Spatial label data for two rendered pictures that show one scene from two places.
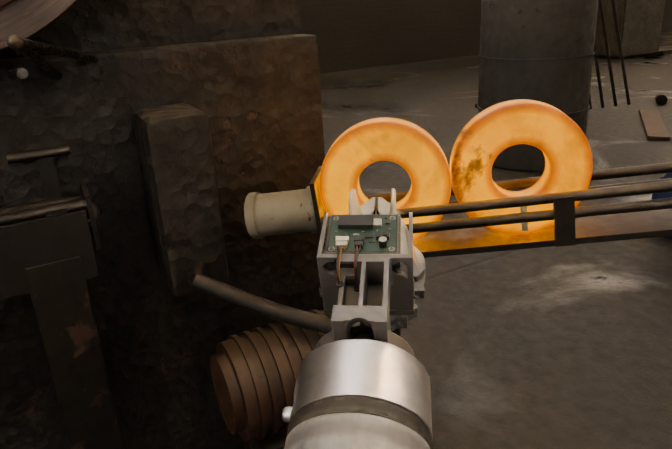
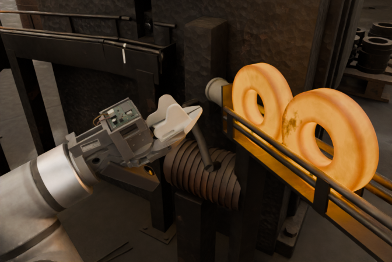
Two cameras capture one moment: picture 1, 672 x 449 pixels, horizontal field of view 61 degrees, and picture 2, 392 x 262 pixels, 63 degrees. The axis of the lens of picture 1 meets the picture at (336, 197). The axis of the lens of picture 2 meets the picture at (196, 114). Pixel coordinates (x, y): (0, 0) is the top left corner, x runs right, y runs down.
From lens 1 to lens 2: 0.51 m
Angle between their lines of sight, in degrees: 52
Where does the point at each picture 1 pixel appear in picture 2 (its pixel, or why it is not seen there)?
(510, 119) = (315, 103)
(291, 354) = (192, 161)
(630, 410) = not seen: outside the picture
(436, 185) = (273, 122)
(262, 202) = (214, 84)
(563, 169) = (339, 161)
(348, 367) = (48, 153)
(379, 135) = (255, 74)
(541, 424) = not seen: outside the picture
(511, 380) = not seen: outside the picture
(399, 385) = (49, 171)
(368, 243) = (115, 119)
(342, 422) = (25, 166)
